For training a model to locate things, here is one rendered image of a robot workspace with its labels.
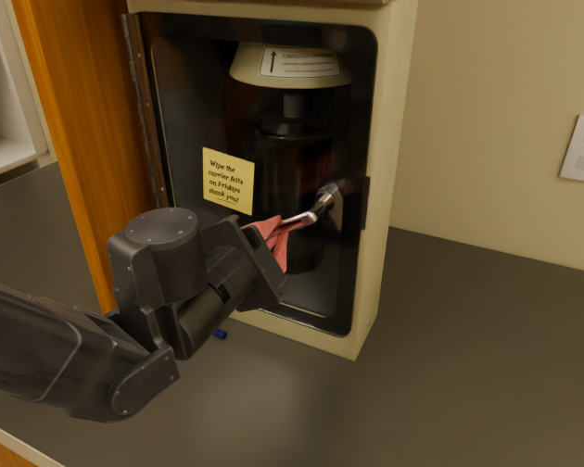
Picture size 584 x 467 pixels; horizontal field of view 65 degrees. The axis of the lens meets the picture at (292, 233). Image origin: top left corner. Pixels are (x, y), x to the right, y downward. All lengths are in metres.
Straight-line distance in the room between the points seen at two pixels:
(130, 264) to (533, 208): 0.80
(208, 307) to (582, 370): 0.57
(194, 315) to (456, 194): 0.70
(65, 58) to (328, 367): 0.53
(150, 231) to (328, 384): 0.39
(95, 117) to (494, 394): 0.65
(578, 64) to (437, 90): 0.22
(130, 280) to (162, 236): 0.04
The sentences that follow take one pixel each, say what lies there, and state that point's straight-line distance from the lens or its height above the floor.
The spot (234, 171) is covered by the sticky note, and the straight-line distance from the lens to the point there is 0.59.
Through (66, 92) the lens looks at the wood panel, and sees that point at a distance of 0.64.
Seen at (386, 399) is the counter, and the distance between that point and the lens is 0.66.
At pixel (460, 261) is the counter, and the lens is 0.94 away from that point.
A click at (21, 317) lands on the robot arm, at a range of 0.32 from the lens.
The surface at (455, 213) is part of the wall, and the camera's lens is 1.00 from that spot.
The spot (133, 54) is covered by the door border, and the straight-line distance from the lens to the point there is 0.63.
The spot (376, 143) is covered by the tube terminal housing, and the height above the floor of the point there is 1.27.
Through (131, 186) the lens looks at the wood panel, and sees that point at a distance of 0.73.
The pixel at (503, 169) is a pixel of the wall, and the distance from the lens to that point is 0.96.
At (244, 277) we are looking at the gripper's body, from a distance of 0.44.
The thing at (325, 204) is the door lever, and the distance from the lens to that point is 0.53.
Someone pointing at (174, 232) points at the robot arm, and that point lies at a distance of 0.36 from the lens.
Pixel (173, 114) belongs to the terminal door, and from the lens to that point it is 0.61.
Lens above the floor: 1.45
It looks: 32 degrees down
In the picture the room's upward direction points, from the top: straight up
